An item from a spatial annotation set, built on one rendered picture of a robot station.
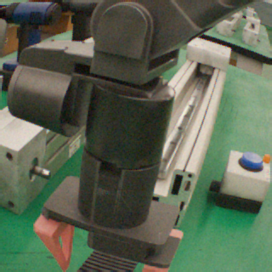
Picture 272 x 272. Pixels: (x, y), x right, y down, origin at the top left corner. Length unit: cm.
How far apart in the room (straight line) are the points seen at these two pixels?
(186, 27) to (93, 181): 13
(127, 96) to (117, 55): 3
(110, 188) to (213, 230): 29
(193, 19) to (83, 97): 11
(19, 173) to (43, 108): 20
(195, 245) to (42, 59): 32
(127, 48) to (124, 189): 10
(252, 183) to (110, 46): 40
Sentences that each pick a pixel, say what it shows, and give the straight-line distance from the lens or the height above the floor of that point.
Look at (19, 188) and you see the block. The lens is 52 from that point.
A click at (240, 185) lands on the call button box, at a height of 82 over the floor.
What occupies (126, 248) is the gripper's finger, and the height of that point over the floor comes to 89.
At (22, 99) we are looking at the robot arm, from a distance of 34.
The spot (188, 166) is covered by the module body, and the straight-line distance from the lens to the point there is 55.
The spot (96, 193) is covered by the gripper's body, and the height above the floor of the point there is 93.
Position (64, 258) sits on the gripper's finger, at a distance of 41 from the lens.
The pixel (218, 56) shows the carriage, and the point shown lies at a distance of 107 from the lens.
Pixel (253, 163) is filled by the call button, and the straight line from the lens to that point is 63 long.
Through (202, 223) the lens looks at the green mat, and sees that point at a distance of 60.
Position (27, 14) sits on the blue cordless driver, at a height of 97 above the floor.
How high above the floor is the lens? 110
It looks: 24 degrees down
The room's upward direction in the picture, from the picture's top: 11 degrees clockwise
